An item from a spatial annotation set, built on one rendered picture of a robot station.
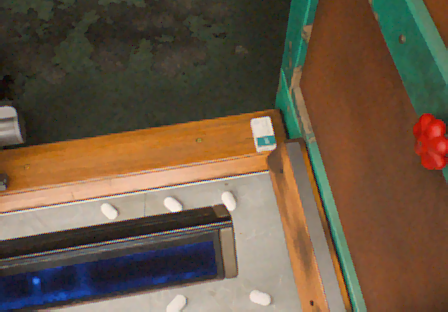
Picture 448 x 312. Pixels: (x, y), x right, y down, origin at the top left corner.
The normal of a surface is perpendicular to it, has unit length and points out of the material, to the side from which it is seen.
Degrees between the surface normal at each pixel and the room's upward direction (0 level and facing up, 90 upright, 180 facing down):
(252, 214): 0
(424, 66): 90
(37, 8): 0
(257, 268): 0
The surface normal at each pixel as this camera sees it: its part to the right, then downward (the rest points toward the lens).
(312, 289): -0.90, -0.06
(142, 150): 0.00, -0.47
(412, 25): -0.98, 0.15
